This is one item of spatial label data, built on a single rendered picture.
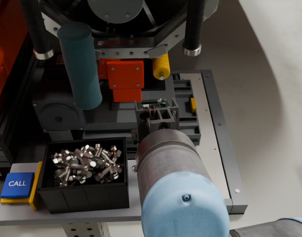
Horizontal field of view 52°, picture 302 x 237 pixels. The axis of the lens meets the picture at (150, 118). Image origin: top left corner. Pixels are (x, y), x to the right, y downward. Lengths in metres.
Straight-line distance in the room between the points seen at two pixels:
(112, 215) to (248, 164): 0.84
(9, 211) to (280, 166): 1.13
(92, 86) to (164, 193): 0.64
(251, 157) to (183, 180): 1.19
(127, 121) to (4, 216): 0.62
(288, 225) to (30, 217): 0.60
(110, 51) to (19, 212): 0.52
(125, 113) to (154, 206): 1.02
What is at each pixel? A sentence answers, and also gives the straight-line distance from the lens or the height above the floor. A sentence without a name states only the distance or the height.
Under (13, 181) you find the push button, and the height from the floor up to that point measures 0.48.
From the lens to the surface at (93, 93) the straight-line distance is 0.95.
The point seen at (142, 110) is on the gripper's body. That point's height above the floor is 0.81.
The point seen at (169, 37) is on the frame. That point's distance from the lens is 0.96.
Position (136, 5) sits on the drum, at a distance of 0.75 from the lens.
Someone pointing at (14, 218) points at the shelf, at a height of 0.45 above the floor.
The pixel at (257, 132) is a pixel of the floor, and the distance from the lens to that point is 1.62.
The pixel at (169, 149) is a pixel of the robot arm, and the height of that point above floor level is 0.86.
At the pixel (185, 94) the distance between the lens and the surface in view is 1.49.
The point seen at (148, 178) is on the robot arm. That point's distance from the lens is 0.36.
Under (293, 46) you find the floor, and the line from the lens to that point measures 2.29.
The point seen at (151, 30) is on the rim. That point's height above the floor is 0.63.
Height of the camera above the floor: 1.17
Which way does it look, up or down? 47 degrees down
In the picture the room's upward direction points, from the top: straight up
